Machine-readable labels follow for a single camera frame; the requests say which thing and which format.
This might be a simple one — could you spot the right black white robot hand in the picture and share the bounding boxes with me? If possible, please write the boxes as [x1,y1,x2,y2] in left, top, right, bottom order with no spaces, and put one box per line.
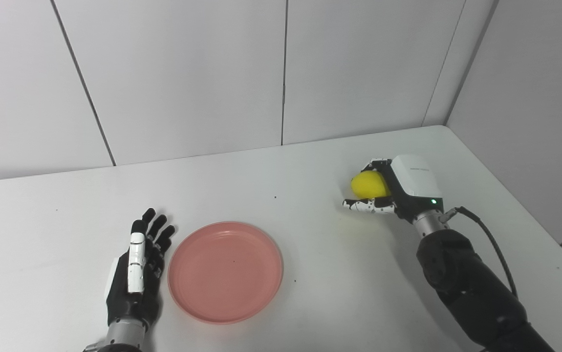
[343,155,444,224]

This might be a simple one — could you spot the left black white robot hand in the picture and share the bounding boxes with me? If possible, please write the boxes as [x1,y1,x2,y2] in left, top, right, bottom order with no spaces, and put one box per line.
[104,208,176,327]

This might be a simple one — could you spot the yellow lemon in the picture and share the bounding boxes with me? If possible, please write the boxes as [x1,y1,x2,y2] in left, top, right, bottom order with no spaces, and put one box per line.
[350,170,392,199]

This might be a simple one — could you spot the pink round plate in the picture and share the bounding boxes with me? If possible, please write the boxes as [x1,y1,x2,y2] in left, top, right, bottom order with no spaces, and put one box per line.
[168,221,283,324]

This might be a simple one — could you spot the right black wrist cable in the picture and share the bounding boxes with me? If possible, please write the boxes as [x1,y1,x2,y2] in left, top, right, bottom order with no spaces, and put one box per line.
[440,206,519,299]

